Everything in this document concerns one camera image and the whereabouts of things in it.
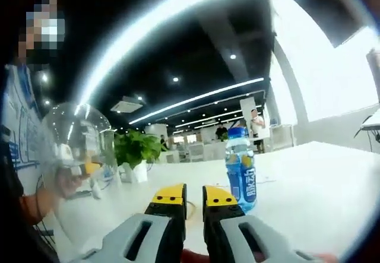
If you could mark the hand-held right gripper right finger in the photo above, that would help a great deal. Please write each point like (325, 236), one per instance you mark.
(219, 233)

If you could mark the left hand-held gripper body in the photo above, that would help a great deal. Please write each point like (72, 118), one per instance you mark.
(66, 154)

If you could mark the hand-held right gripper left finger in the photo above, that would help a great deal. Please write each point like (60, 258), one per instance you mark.
(166, 230)

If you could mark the clear glass dome cover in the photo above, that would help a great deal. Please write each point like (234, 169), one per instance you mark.
(89, 126)

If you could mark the blue drink bottle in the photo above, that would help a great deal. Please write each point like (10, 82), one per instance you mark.
(242, 171)

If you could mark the person's right hand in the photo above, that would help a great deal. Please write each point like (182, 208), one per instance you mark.
(194, 257)

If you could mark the round wooden base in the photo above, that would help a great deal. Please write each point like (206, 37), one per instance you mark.
(193, 211)

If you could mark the white plant pot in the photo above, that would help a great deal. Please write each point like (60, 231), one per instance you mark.
(138, 171)

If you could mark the green leafy plant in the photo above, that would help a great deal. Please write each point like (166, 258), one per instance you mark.
(136, 147)

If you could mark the ceiling air vent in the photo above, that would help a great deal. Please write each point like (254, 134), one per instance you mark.
(126, 104)

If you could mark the white office counter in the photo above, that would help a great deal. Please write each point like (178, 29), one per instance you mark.
(205, 151)

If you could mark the clear box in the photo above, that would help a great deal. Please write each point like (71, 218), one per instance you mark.
(280, 136)

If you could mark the straight ceiling light strip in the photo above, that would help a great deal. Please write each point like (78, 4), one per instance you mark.
(196, 99)

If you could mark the curved ceiling light strip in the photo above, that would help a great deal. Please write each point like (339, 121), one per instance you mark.
(142, 40)

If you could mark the large bright window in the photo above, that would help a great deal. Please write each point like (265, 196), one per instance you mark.
(326, 82)

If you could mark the dark stand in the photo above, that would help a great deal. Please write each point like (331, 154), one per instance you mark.
(371, 126)

